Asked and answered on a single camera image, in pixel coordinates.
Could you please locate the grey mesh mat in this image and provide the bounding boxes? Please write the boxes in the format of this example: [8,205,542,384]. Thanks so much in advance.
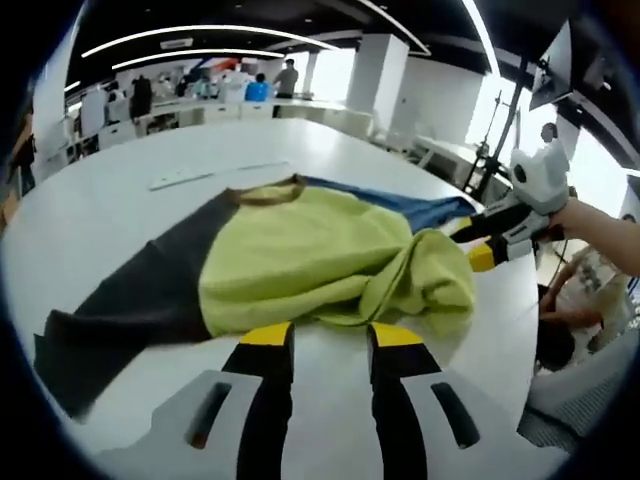
[517,344,639,447]

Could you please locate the person's white printed shirt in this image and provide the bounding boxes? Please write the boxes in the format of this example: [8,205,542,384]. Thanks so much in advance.
[549,242,639,351]

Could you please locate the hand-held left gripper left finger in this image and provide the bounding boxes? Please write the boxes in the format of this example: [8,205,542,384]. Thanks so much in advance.
[149,322,296,480]

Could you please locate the white tape template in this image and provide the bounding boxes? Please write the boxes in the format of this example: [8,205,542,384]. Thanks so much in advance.
[148,160,292,192]

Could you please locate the black monitor stand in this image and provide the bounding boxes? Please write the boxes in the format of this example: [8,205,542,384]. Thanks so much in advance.
[462,54,532,197]

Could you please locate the yellow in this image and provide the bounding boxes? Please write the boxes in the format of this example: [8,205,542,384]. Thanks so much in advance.
[33,172,489,419]

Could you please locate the white counter with cabinets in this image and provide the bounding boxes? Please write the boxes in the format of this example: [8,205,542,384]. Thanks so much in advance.
[64,97,376,151]

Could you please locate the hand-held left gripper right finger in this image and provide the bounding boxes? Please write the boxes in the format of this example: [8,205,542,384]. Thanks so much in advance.
[367,322,527,480]

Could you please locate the black monitor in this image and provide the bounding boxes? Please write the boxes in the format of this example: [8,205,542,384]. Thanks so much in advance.
[528,19,574,112]

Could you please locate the person's right hand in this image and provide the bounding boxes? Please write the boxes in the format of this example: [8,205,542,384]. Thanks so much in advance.
[547,197,596,244]

